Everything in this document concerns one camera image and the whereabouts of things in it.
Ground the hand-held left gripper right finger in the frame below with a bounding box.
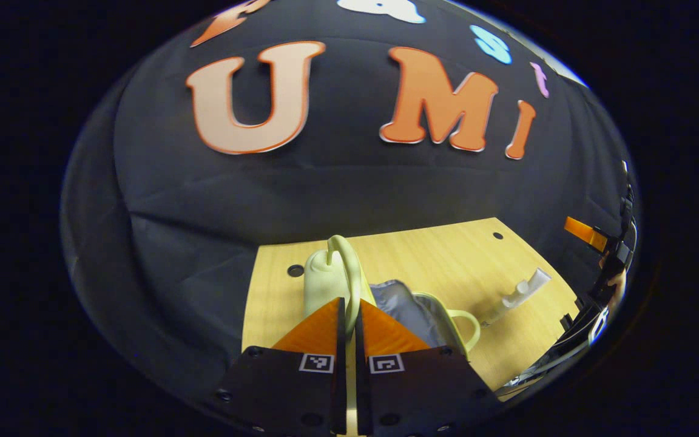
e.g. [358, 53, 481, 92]
[356, 299, 503, 437]

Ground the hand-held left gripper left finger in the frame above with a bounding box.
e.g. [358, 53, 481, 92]
[212, 297, 348, 437]

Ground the frosted white tube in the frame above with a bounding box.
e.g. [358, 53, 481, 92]
[480, 268, 552, 328]

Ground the pale yellow suitcase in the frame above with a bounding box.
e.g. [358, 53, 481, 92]
[304, 235, 482, 365]

